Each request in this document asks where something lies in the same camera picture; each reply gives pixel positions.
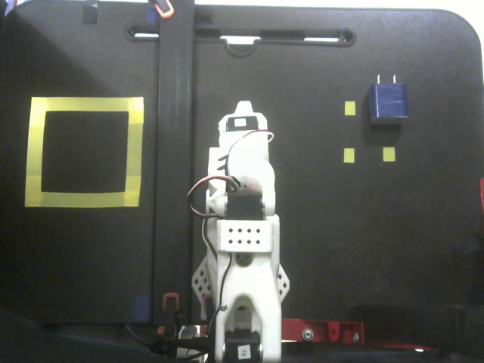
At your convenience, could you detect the white robot arm with base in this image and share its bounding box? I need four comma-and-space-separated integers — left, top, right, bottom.
191, 130, 292, 363

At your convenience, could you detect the red angle bracket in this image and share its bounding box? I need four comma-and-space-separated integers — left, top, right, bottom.
278, 318, 366, 346

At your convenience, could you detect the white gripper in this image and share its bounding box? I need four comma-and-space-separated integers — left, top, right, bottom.
219, 100, 274, 147

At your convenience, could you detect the orange and black spring clamp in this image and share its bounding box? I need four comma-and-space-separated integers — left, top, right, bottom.
161, 292, 182, 337
202, 293, 213, 326
148, 0, 175, 19

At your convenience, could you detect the yellow tape square outline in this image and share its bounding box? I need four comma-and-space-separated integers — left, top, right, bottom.
24, 96, 145, 209

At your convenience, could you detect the wrist servo cable loop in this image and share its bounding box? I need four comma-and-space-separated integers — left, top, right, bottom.
187, 175, 243, 250

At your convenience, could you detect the blue power adapter block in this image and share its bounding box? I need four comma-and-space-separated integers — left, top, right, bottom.
368, 73, 410, 128

